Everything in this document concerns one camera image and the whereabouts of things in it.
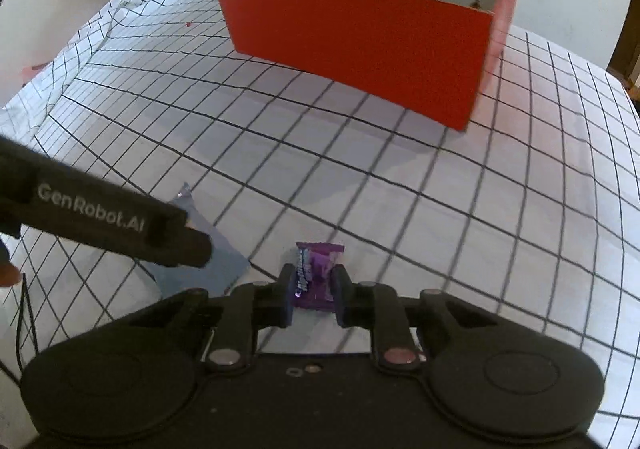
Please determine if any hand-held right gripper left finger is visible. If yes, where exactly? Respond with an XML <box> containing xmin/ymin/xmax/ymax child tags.
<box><xmin>127</xmin><ymin>263</ymin><xmax>296</xmax><ymax>375</ymax></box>

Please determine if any thin black cable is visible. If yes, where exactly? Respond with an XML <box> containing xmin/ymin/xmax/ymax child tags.
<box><xmin>14</xmin><ymin>274</ymin><xmax>32</xmax><ymax>380</ymax></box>

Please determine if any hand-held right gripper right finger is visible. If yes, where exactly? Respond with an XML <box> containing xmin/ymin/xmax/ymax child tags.
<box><xmin>331</xmin><ymin>265</ymin><xmax>501</xmax><ymax>375</ymax></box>

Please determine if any white checked tablecloth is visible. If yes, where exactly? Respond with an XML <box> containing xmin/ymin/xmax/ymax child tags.
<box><xmin>0</xmin><ymin>0</ymin><xmax>640</xmax><ymax>449</ymax></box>

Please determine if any purple candy packet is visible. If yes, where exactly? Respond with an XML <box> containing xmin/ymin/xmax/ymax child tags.
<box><xmin>290</xmin><ymin>241</ymin><xmax>346</xmax><ymax>312</ymax></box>

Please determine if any red cardboard box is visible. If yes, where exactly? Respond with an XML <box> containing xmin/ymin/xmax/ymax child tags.
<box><xmin>212</xmin><ymin>0</ymin><xmax>521</xmax><ymax>132</ymax></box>

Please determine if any grey blue packet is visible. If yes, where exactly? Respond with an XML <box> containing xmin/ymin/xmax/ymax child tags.
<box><xmin>142</xmin><ymin>183</ymin><xmax>250</xmax><ymax>300</ymax></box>

